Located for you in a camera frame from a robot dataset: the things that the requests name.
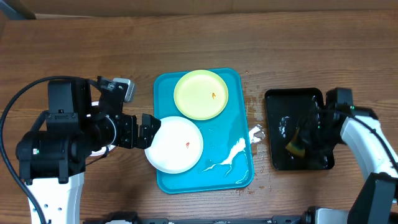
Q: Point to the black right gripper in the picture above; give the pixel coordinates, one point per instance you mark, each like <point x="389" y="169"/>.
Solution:
<point x="307" y="138"/>

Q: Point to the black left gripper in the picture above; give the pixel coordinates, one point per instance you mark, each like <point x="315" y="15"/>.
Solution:
<point x="131" y="140"/>

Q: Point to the green yellow sponge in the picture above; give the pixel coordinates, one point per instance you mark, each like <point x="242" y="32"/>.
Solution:
<point x="296" y="146"/>

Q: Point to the pale pink plate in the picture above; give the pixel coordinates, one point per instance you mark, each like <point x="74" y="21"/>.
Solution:
<point x="102" y="151"/>

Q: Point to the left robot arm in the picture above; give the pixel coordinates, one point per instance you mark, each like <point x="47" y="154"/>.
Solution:
<point x="84" y="116"/>

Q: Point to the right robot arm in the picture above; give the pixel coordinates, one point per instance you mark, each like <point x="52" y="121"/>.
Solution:
<point x="362" y="133"/>

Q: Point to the black rectangular tray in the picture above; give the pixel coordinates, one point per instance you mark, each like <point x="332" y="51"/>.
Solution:
<point x="284" y="108"/>

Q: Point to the teal plastic tray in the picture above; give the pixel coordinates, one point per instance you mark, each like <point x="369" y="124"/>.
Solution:
<point x="226" y="162"/>

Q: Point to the white plate with stain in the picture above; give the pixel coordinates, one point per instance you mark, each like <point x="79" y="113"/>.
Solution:
<point x="177" y="146"/>

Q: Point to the yellow-green plate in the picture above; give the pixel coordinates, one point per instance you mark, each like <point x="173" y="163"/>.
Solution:
<point x="201" y="95"/>

